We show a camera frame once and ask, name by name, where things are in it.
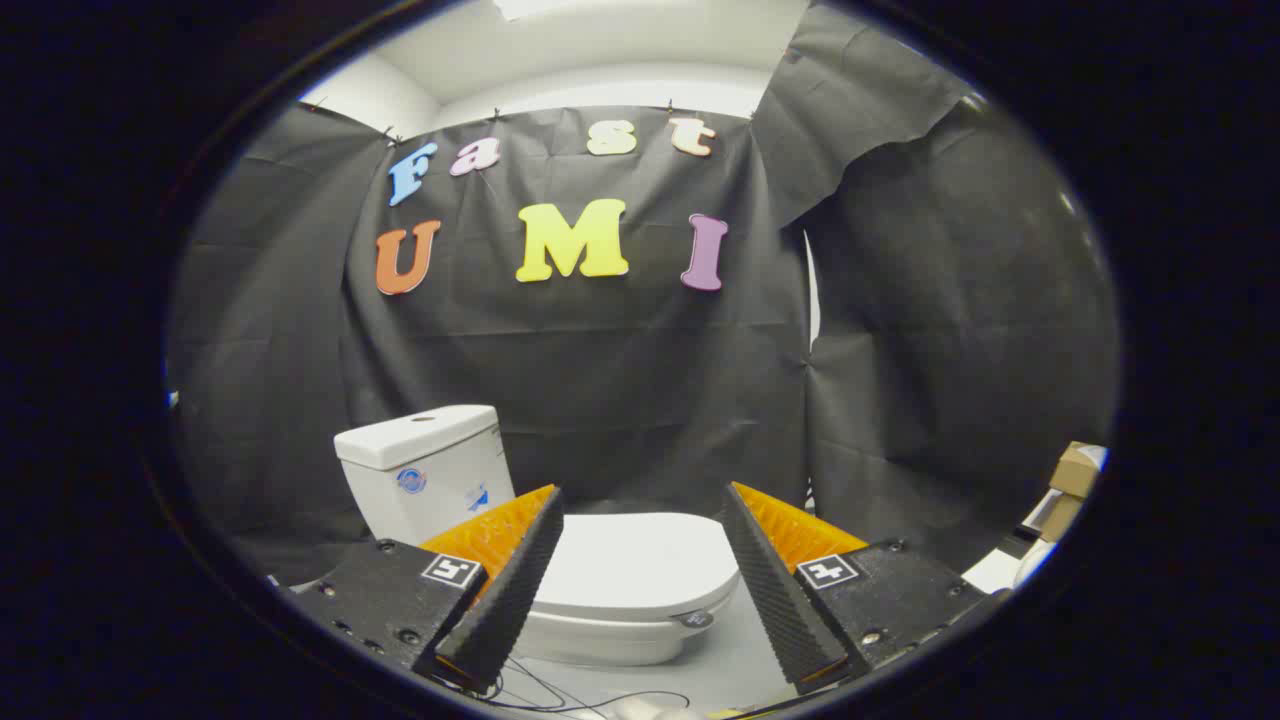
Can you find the thin black floor cables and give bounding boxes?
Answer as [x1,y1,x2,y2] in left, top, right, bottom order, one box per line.
[440,655,693,717]

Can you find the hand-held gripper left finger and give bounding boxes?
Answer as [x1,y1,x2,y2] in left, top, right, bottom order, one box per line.
[285,485,566,696]

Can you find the brown cardboard box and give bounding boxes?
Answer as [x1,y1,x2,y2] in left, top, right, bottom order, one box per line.
[1048,442,1107,498]
[1035,492,1086,542]

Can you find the white ceramic toilet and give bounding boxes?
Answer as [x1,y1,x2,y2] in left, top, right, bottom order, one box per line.
[343,424,717,667]

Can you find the black backdrop cloth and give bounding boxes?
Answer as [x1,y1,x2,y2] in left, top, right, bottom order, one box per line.
[170,0,1121,591]

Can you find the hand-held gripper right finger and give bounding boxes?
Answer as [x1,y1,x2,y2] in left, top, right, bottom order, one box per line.
[720,482,1011,696]

